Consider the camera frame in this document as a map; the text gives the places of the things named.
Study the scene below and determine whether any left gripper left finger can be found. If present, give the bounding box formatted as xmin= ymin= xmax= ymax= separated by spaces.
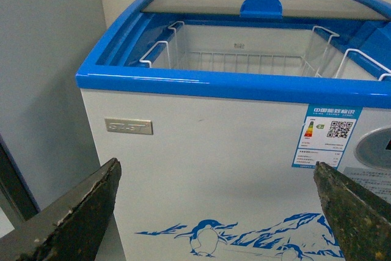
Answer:
xmin=1 ymin=158 xmax=122 ymax=260

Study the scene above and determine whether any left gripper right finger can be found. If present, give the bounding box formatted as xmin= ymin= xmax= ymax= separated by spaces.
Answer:
xmin=313 ymin=163 xmax=390 ymax=260

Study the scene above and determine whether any grey instruction sticker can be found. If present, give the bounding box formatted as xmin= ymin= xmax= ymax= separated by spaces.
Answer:
xmin=337 ymin=166 xmax=390 ymax=203

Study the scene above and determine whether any round grey control panel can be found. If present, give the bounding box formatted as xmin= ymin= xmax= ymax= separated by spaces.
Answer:
xmin=355 ymin=127 xmax=390 ymax=171

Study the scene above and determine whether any energy efficiency label sticker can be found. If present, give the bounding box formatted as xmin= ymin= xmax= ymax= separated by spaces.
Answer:
xmin=292 ymin=105 xmax=363 ymax=169

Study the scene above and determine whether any silver brand nameplate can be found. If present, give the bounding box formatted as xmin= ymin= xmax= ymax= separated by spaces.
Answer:
xmin=104 ymin=118 xmax=153 ymax=135

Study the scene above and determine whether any white blue chest freezer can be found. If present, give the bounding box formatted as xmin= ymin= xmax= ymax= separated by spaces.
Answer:
xmin=76 ymin=0 xmax=390 ymax=260

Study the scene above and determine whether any glass sliding freezer lid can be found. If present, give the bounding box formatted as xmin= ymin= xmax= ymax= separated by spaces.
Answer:
xmin=142 ymin=0 xmax=390 ymax=21

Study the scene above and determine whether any white wire freezer basket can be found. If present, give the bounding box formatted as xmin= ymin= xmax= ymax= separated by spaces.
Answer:
xmin=139 ymin=21 xmax=339 ymax=77

